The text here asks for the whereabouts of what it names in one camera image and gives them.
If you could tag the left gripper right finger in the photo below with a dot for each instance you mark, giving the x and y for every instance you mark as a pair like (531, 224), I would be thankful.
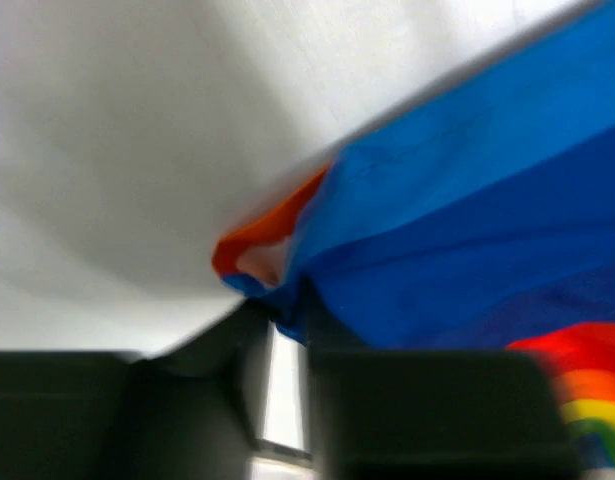
(406, 414)

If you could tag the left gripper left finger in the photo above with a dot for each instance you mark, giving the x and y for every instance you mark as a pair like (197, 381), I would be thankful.
(190, 413)

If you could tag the rainbow striped shorts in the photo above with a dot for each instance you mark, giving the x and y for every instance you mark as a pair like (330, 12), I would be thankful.
(484, 219)

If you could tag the aluminium frame rail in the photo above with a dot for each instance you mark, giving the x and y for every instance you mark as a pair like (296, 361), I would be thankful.
(282, 453)

